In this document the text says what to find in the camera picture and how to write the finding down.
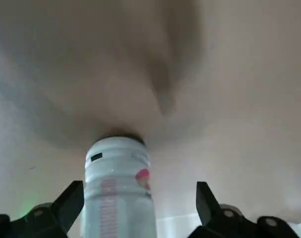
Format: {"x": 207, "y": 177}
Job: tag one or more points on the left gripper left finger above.
{"x": 41, "y": 223}

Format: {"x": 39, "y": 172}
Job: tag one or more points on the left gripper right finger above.
{"x": 227, "y": 223}

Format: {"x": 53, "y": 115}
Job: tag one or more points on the white drink bottle red label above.
{"x": 115, "y": 173}

